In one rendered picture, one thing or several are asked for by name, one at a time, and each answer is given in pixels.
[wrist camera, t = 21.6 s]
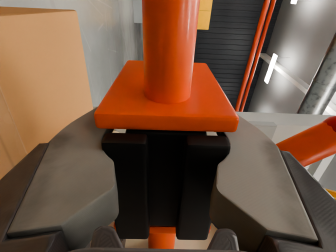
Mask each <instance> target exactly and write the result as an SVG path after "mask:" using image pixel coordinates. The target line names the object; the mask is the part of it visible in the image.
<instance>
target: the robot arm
mask: <svg viewBox="0 0 336 252"><path fill-rule="evenodd" d="M97 108H98V107H96V108H94V109H93V110H91V111H89V112H88V113H86V114H84V115H82V116H81V117H79V118H77V119H76V120H74V121H73V122H71V123H70V124H68V125H67V126H66V127H64V128H63V129H62V130H61V131H60V132H59V133H57V134H56V135H55V136H54V137H53V138H52V139H51V140H50V141H49V142H48V143H39V144H38V145H37V146H36V147H35V148H34V149H33V150H32V151H31V152H30V153H28V154H27V155H26V156H25V157H24V158H23V159H22V160H21V161H20V162H19V163H18V164H17V165H16V166H14V167H13V168H12V169H11V170H10V171H9V172H8V173H7V174H6V175H5V176H4V177H3V178H2V179H0V252H336V200H335V199H334V198H333V197H332V195H331V194H330V193H329V192H328V191H327V190H326V189H325V188H324V187H323V186H322V185H321V184H320V183H319V182H318V181H317V180H316V179H315V178H314V177H313V176H312V175H311V174H310V173H309V172H308V171H307V170H306V168H305V167H304V166H303V165H302V164H301V163H300V162H299V161H298V160H297V159H296V158H295V157H294V156H293V155H292V154H291V153H290V152H289V151H283V150H280V149H279V148H278V146H277V145H276V144H275V143H274V142H273V141H272V140H271V139H270V138H269V137H268V136H267V135H266V134H265V133H263V132H262V131H261V130H260V129H258V128H257V127H256V126H254V125H253V124H252V123H250V122H249V121H247V120H246V119H244V118H243V117H241V116H240V115H238V114H237V115H238V117H239V122H238V126H237V130H236V131H235V132H216V134H217V135H218V136H224V137H227V138H228V141H229V143H230V146H231V147H230V151H229V154H228V155H227V156H226V158H225V159H224V160H223V161H221V162H220V163H219V164H218V166H217V170H216V174H215V178H214V183H213V187H212V191H211V196H210V208H209V216H210V219H211V220H212V222H213V223H214V224H215V225H216V226H217V227H218V228H220V229H218V230H216V232H215V234H214V236H213V238H212V240H211V242H210V244H209V246H208V248H207V249H162V248H124V247H123V245H122V243H121V241H120V239H119V236H118V234H117V232H116V230H115V228H113V227H112V226H108V225H110V224H111V223H112V222H113V221H114V220H115V219H116V218H117V216H118V214H119V200H118V188H117V181H116V173H115V166H114V162H113V160H112V159H111V158H109V157H108V156H107V155H106V153H105V152H104V151H103V150H102V144H101V143H102V140H103V138H104V136H105V134H107V133H112V132H113V131H114V129H111V128H98V127H97V126H96V123H95V118H94V113H95V111H96V109H97ZM90 245H91V246H90Z"/></svg>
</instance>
